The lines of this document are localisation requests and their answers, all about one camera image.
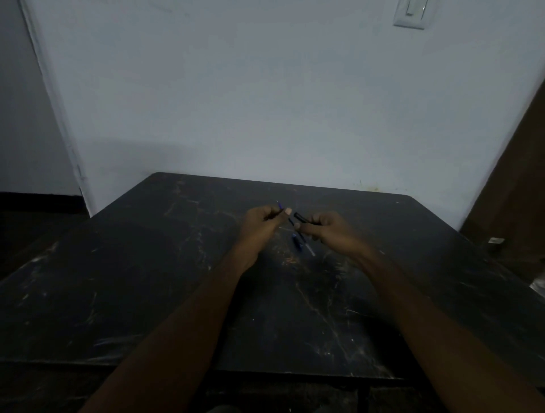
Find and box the person's right hand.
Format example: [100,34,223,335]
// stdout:
[294,211,366,259]

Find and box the person's right forearm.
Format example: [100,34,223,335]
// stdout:
[353,249,545,413]

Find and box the brown wooden door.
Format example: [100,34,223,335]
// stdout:
[460,81,545,256]

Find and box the blue pen refill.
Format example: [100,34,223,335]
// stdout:
[276,201,299,232]

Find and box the person's left hand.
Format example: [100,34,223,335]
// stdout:
[236,205,293,261]

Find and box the person's left forearm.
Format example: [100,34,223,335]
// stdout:
[79,251,256,413]

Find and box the white wall light switch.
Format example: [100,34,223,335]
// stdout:
[393,0,430,30]

